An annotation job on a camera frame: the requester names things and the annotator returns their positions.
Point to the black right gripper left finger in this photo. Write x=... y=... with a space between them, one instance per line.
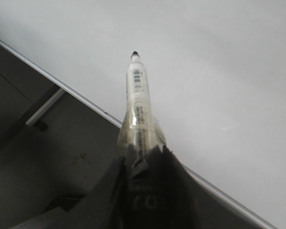
x=99 y=209

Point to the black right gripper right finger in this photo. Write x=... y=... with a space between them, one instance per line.
x=188 y=205

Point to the white whiteboard marker black cap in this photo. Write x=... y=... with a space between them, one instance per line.
x=141 y=138

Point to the aluminium whiteboard stand leg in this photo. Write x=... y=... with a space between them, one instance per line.
x=33 y=116

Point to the white whiteboard with aluminium frame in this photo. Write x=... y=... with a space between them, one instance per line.
x=216 y=74

